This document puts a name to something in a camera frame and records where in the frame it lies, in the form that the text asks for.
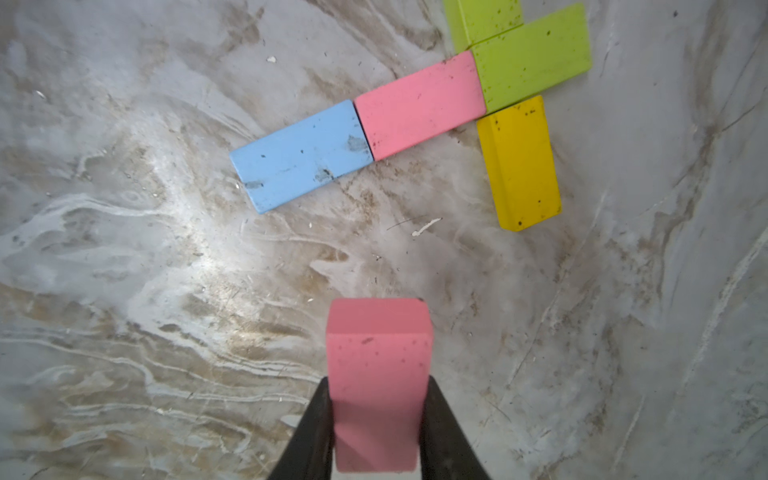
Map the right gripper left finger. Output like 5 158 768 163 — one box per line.
267 377 334 480

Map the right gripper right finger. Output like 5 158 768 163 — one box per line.
419 376 491 480

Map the pink block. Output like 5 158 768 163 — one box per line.
326 298 434 473
354 51 486 161

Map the blue block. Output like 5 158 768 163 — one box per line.
230 100 374 214

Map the yellow block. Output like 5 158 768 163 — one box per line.
477 96 562 232

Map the lime green block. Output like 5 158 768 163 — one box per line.
471 3 592 114
443 0 523 54

